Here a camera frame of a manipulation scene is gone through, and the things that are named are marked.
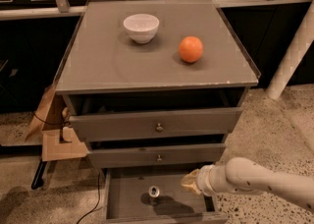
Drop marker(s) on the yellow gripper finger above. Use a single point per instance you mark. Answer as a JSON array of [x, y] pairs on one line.
[[188, 182]]

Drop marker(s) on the grey drawer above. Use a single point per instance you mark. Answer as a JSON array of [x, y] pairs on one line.
[[155, 124], [126, 198], [156, 155]]

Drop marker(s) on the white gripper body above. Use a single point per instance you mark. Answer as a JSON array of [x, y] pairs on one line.
[[204, 181]]

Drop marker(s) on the grey drawer cabinet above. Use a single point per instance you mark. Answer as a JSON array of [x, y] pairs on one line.
[[107, 72]]

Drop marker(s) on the black floor bar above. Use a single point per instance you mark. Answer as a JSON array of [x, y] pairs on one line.
[[37, 181]]

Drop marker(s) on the silver redbull can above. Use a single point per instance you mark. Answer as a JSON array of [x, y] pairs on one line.
[[154, 193]]

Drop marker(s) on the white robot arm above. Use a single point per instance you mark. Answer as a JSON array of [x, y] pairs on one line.
[[243, 176]]

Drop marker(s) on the grey top drawer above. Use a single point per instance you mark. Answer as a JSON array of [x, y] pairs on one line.
[[155, 124]]

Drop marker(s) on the grey middle drawer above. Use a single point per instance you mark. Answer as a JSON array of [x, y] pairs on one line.
[[156, 155]]

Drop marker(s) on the grey bottom drawer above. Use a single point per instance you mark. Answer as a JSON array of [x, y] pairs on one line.
[[126, 198]]

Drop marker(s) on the orange fruit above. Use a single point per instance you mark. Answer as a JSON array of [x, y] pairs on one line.
[[191, 49]]

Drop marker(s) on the white ceramic bowl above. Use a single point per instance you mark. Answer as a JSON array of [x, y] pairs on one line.
[[141, 28]]

